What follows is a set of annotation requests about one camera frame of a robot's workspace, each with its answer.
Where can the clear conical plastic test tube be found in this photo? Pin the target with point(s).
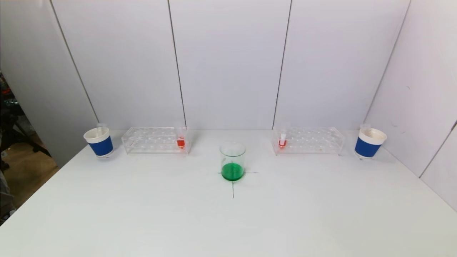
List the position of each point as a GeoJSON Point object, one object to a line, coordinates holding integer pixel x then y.
{"type": "Point", "coordinates": [101, 127]}

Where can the yellow pigment test tube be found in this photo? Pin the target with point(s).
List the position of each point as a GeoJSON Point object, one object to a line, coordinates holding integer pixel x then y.
{"type": "Point", "coordinates": [365, 126]}

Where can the clear glass beaker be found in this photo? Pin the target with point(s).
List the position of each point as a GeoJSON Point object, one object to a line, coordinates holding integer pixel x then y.
{"type": "Point", "coordinates": [232, 172]}

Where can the red pigment test tube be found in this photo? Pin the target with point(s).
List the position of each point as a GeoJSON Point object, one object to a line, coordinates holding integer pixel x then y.
{"type": "Point", "coordinates": [181, 143]}

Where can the red pigment tube white label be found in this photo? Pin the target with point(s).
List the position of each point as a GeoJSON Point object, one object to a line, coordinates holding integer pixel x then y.
{"type": "Point", "coordinates": [282, 144]}

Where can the clear acrylic test tube rack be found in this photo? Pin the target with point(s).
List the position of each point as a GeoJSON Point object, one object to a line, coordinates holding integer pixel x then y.
{"type": "Point", "coordinates": [310, 142]}
{"type": "Point", "coordinates": [153, 141]}

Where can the blue white paper cup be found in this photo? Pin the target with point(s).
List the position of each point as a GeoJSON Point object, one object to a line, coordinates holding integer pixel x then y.
{"type": "Point", "coordinates": [367, 147]}
{"type": "Point", "coordinates": [101, 147]}

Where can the dark background equipment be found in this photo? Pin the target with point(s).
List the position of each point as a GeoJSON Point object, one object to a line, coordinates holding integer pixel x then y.
{"type": "Point", "coordinates": [8, 121]}

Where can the grey plastic bag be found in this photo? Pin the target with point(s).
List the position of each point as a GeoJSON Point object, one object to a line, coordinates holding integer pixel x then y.
{"type": "Point", "coordinates": [4, 196]}

